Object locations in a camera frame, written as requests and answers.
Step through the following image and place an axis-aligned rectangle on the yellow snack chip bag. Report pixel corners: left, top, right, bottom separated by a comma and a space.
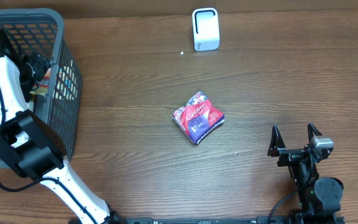
30, 68, 51, 96

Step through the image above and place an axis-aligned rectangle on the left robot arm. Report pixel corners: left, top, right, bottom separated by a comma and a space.
0, 28, 125, 223

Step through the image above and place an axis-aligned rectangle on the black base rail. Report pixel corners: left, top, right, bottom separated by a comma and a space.
125, 216, 345, 224

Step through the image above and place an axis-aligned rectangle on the left black cable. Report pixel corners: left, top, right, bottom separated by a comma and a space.
0, 68, 99, 224

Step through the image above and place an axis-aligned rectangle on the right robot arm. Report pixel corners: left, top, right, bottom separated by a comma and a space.
266, 123, 344, 223

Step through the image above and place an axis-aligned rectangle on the white barcode scanner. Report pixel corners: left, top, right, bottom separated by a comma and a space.
191, 7, 220, 52

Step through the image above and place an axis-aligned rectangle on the red purple Carefree pack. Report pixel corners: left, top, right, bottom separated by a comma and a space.
172, 91, 225, 145

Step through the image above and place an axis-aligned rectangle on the grey plastic mesh basket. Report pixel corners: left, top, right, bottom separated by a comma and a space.
0, 8, 82, 158

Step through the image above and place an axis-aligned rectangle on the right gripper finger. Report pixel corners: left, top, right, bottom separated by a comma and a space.
267, 125, 287, 157
308, 122, 322, 143

